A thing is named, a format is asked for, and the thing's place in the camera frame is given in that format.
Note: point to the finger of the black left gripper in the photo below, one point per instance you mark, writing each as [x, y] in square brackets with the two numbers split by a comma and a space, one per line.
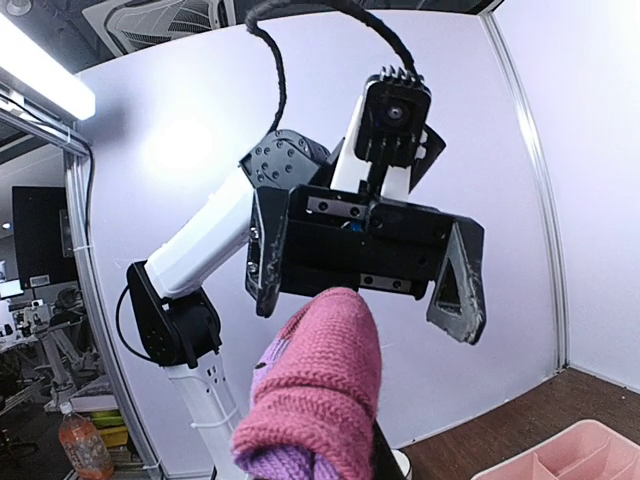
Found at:
[457, 305]
[267, 232]

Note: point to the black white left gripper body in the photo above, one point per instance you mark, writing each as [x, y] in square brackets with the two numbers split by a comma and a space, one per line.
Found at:
[361, 231]

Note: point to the ceiling light bar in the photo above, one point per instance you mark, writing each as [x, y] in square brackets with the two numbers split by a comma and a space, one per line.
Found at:
[27, 62]

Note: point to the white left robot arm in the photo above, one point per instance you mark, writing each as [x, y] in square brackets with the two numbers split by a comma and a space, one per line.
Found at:
[178, 324]

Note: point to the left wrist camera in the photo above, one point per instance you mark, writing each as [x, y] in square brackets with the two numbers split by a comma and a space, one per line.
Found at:
[396, 104]

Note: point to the orange drink bottle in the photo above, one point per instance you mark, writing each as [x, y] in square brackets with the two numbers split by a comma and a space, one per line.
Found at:
[84, 446]

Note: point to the magenta purple sock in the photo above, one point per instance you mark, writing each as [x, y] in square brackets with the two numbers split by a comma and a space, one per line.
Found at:
[314, 395]

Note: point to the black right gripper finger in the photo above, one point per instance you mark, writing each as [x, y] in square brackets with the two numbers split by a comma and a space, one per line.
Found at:
[384, 464]

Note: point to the pink divided plastic tray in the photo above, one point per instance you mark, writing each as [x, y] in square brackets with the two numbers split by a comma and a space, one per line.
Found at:
[587, 449]

